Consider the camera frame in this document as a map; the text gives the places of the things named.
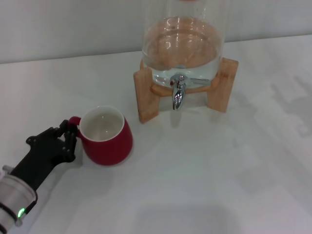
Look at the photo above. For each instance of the light wooden dispenser stand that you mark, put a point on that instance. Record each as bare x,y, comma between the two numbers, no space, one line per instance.
146,97

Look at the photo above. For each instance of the clear glass water dispenser jar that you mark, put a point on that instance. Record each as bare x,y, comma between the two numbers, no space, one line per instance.
182,36

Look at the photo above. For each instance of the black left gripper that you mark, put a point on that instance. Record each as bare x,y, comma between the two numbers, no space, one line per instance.
41,161

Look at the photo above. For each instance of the red ceramic cup white inside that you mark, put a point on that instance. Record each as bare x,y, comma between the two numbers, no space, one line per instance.
109,151

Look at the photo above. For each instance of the chrome faucet with lever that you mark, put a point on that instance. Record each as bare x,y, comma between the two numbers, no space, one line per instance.
178,97

